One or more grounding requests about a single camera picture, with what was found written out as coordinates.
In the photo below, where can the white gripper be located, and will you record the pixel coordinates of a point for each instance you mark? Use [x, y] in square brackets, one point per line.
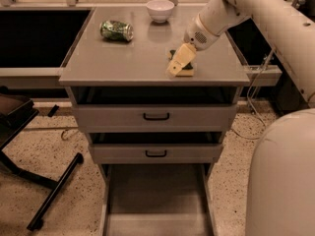
[196, 34]

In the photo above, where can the green and yellow sponge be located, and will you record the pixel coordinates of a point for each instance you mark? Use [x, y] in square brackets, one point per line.
[187, 71]

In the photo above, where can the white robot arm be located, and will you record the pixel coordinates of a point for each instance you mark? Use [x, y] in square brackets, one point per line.
[281, 186]

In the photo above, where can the grey drawer cabinet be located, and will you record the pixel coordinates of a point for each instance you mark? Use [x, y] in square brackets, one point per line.
[111, 72]

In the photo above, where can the grey middle drawer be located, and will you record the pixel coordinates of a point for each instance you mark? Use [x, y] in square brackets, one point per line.
[135, 154]

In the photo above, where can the grey top drawer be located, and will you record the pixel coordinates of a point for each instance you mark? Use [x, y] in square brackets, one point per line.
[129, 118]

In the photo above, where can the grey open bottom drawer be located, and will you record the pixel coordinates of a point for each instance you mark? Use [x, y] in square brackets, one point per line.
[157, 200]

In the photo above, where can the white ceramic bowl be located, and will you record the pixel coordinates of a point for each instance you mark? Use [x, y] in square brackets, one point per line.
[160, 10]

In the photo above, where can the crushed green soda can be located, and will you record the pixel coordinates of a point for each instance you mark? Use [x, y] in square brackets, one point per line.
[116, 30]

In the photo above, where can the grey metal frame rail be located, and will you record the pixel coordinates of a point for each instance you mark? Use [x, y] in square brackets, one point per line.
[260, 77]

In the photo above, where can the black top drawer handle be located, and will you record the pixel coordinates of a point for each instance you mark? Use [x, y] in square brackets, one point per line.
[156, 117]

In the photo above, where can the black drawer handle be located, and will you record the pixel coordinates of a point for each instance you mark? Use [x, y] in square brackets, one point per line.
[156, 154]
[156, 117]

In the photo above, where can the black middle drawer handle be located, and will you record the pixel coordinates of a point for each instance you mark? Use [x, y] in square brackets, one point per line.
[156, 154]

